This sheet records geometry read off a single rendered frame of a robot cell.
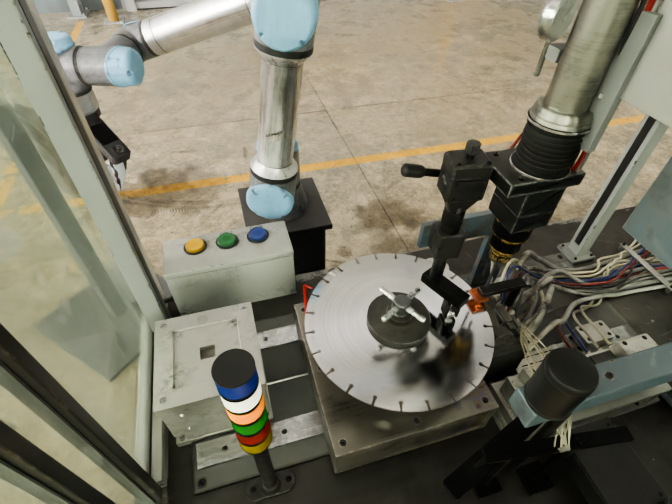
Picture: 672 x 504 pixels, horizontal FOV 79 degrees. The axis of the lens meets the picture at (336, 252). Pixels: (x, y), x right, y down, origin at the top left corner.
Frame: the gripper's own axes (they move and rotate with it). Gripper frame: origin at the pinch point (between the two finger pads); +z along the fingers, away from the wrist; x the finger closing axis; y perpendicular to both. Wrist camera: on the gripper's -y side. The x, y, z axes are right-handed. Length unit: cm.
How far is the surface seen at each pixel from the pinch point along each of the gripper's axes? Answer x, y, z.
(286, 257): -6.8, -48.5, 3.1
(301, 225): -29.0, -35.3, 16.4
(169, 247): 6.9, -26.3, 1.4
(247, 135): -152, 111, 91
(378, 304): -1, -75, -5
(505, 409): -4, -102, 11
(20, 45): 20, -37, -47
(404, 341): 3, -82, -5
